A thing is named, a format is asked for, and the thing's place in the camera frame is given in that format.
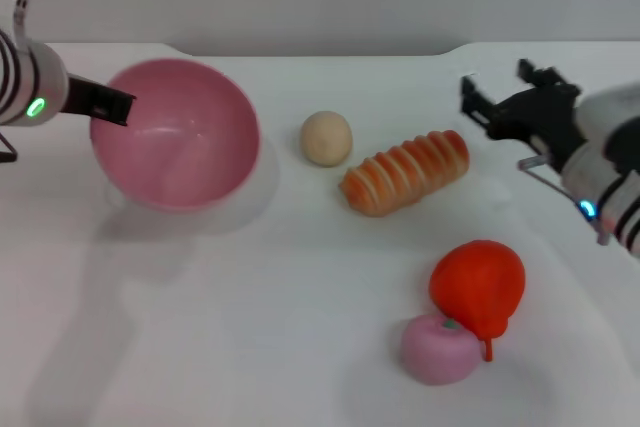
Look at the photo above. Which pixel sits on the pink toy apple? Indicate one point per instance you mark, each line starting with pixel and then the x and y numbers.
pixel 437 352

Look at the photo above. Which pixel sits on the pink plastic bowl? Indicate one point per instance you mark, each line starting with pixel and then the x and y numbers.
pixel 190 147

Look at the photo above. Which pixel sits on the striped toy bread roll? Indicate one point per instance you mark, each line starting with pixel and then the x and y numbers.
pixel 407 172

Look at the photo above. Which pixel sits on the beige round toy bun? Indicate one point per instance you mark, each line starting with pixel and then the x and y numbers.
pixel 326 138

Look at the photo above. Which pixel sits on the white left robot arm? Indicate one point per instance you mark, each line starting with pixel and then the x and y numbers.
pixel 25 77

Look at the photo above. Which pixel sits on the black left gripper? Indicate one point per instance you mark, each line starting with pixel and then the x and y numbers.
pixel 80 97

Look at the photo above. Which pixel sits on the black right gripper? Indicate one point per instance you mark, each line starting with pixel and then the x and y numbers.
pixel 542 117

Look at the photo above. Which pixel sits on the orange squishy toy fruit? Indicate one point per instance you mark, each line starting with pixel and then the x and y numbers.
pixel 480 282

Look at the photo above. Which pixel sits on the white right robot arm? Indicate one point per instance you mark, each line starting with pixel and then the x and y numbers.
pixel 612 162

